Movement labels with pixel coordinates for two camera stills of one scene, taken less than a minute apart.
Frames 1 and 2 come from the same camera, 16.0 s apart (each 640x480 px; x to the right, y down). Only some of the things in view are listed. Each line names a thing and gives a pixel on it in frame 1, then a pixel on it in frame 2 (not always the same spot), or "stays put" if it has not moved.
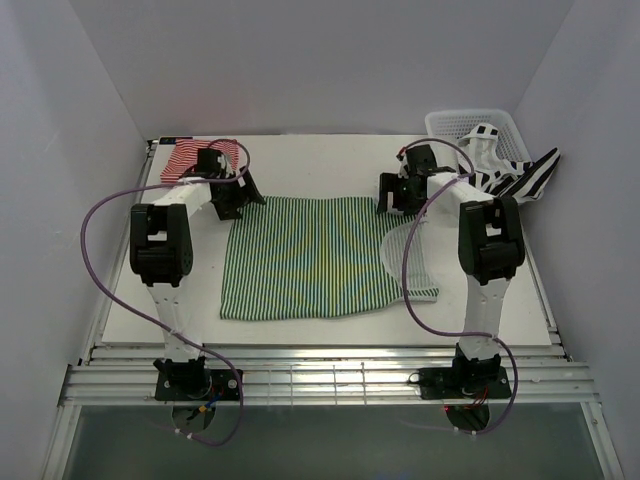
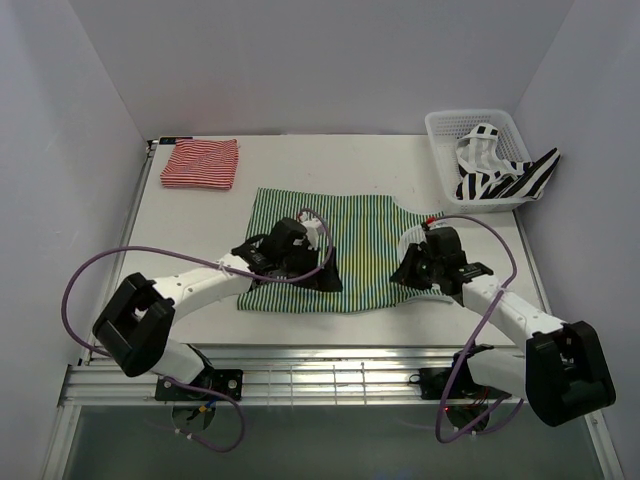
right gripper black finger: [389, 183] to [414, 269]
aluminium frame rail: [323, 375] stays put
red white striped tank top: [184, 156] stays put
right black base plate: [477, 383] stays put
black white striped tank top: [482, 163] stays put
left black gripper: [243, 197] to [325, 280]
